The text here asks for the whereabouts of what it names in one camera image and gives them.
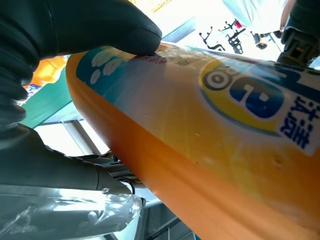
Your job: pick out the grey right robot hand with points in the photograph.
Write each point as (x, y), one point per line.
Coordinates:
(87, 23)

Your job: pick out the yellow plastic wrapped box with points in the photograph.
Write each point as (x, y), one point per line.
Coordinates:
(152, 4)

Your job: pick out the large green table mat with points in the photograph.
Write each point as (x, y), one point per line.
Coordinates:
(47, 99)

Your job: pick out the clear plastic wrapped grey cover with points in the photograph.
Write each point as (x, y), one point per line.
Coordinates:
(62, 215)

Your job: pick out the black office chair base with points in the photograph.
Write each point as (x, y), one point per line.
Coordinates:
(235, 41)

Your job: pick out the person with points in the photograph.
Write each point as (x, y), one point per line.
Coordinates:
(255, 13)

